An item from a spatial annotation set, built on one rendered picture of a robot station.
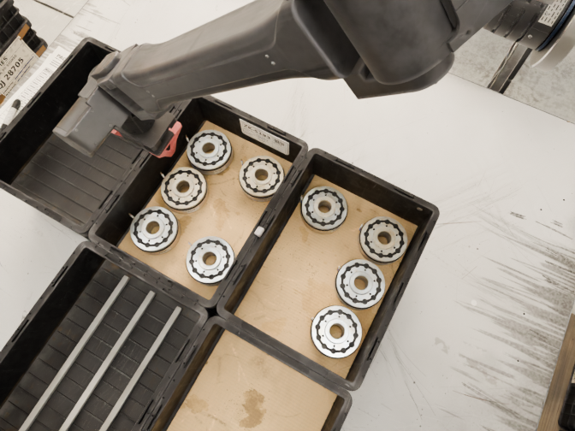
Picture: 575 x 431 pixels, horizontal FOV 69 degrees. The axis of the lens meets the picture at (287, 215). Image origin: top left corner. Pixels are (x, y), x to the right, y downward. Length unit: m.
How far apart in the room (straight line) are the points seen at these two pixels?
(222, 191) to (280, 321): 0.32
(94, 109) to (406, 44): 0.43
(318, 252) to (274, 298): 0.14
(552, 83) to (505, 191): 1.31
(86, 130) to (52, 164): 0.55
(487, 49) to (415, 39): 2.22
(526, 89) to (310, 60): 2.15
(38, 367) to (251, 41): 0.85
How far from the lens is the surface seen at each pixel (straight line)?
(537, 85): 2.45
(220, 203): 0.98
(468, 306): 1.13
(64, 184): 1.11
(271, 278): 0.92
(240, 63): 0.34
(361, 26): 0.26
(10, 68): 1.97
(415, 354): 1.08
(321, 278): 0.92
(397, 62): 0.27
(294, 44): 0.29
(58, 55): 1.50
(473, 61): 2.40
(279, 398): 0.91
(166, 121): 0.70
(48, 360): 1.03
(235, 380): 0.91
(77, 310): 1.01
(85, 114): 0.60
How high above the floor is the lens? 1.73
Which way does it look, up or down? 71 degrees down
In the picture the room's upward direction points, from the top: straight up
